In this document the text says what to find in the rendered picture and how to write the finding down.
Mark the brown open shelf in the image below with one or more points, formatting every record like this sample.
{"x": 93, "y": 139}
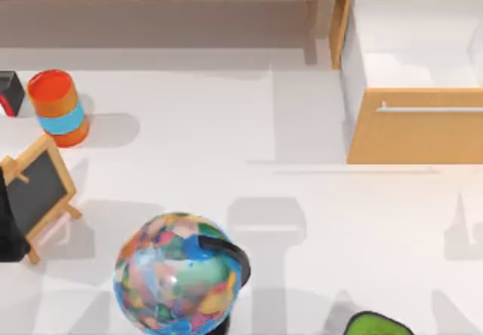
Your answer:
{"x": 158, "y": 14}

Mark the pale wooden drawer front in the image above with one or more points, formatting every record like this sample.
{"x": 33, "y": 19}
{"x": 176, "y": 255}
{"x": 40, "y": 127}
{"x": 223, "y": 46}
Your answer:
{"x": 419, "y": 135}

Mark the black and red stapler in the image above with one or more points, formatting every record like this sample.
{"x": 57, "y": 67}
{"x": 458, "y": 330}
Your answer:
{"x": 10, "y": 91}

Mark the orange and blue cup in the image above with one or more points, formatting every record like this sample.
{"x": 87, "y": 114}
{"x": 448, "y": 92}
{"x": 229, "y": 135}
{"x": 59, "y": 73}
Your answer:
{"x": 56, "y": 103}

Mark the black globe stand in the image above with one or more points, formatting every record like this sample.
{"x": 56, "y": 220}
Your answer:
{"x": 235, "y": 259}

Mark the green and black object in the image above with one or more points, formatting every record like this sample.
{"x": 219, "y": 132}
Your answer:
{"x": 375, "y": 325}

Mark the wooden framed blackboard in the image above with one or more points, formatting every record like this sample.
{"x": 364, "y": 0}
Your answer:
{"x": 37, "y": 188}

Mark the wooden cupboard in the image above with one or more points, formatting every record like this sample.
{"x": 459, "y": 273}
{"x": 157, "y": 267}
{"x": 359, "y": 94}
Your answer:
{"x": 343, "y": 10}

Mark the white open drawer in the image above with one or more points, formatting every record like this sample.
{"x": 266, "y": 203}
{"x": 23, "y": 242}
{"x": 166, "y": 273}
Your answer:
{"x": 415, "y": 44}

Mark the colourful globe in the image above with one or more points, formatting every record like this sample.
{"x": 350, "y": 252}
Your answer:
{"x": 173, "y": 271}

